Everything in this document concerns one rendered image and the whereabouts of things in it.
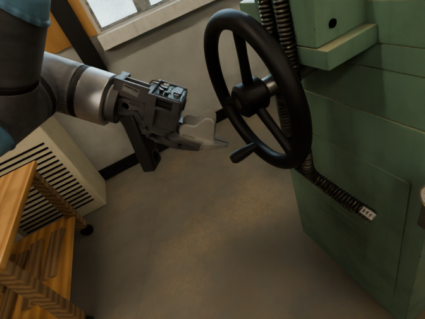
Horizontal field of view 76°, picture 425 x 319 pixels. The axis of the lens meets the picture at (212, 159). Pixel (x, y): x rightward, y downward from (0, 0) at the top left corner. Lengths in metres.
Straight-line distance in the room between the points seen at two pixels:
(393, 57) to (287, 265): 0.88
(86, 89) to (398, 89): 0.48
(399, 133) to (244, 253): 0.86
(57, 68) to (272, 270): 0.99
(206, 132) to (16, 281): 0.87
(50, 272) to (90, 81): 1.10
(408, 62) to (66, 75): 0.50
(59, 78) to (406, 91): 0.53
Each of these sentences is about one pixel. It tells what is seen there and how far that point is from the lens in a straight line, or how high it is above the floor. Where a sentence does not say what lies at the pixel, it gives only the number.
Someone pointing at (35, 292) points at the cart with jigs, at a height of 0.34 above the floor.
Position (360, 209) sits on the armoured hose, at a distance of 0.58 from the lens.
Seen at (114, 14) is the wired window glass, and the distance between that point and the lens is 1.88.
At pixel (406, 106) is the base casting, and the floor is 0.75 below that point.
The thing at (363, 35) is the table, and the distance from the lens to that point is 0.48.
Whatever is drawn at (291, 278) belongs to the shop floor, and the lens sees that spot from 1.16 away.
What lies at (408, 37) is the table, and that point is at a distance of 0.48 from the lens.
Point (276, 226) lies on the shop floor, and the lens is 1.29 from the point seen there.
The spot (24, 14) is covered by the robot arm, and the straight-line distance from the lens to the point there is 0.35.
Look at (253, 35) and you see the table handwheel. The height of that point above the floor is 0.93.
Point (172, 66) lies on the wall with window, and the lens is 1.89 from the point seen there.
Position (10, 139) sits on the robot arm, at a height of 0.93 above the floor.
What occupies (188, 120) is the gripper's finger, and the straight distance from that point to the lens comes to 0.50.
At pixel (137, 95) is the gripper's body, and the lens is 0.47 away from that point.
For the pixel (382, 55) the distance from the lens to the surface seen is 0.51.
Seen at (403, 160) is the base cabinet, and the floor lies 0.64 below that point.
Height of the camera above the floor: 1.03
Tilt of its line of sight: 36 degrees down
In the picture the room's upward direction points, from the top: 24 degrees counter-clockwise
